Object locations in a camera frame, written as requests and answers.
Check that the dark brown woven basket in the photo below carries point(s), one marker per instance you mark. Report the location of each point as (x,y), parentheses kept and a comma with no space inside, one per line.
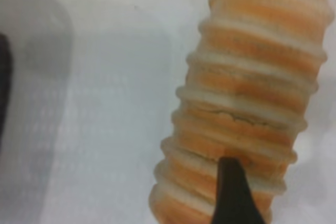
(4,90)

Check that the orange striped bread loaf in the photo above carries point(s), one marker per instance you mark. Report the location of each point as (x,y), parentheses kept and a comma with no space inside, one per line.
(249,77)

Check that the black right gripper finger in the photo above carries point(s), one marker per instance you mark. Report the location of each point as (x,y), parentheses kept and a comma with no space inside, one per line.
(233,197)

